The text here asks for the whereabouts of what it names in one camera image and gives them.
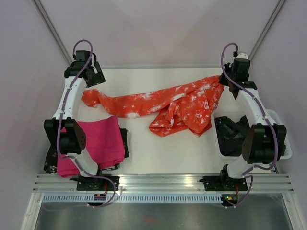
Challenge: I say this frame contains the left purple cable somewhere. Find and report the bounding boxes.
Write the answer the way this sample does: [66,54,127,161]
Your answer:
[56,39,96,175]

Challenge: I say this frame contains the white slotted cable duct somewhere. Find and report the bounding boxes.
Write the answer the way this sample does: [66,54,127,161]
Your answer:
[43,193,222,204]

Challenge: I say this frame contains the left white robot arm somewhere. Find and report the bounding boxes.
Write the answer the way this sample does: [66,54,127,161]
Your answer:
[44,50,106,190]

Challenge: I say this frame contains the folded magenta trousers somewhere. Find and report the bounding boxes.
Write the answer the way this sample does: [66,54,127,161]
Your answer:
[57,116,125,177]

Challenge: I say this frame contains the folded black patterned trousers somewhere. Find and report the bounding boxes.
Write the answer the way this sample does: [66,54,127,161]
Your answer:
[44,128,129,174]

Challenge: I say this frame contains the aluminium frame post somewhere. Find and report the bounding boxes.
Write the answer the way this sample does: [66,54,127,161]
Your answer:
[32,0,72,65]
[249,0,287,60]

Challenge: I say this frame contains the right aluminium frame post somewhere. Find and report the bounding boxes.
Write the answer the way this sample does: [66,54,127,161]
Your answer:
[249,0,287,60]

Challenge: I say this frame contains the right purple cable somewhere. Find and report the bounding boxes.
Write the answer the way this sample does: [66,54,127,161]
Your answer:
[220,42,280,175]

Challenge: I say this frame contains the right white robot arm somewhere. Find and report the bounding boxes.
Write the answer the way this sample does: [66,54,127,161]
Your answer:
[218,56,287,190]

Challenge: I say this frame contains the aluminium mounting rail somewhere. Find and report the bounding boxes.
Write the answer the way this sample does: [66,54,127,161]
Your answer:
[32,174,294,194]

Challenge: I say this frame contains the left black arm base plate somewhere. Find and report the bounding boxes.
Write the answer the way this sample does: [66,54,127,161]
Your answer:
[71,175,120,191]

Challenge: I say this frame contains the purple cable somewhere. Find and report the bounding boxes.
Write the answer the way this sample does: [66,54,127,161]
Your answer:
[56,39,96,175]
[220,42,280,175]

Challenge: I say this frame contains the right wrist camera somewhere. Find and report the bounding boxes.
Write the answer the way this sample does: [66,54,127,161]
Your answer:
[233,51,250,63]

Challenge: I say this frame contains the black clothes in basket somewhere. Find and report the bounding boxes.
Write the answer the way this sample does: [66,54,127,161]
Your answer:
[214,115,287,156]

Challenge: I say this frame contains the orange white-speckled trousers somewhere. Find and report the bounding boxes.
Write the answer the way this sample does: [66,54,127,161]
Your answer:
[82,76,224,137]

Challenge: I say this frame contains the left aluminium frame post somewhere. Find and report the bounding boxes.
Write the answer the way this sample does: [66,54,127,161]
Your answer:
[32,0,72,65]

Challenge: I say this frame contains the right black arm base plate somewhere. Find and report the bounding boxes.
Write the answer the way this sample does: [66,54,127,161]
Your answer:
[199,176,248,192]

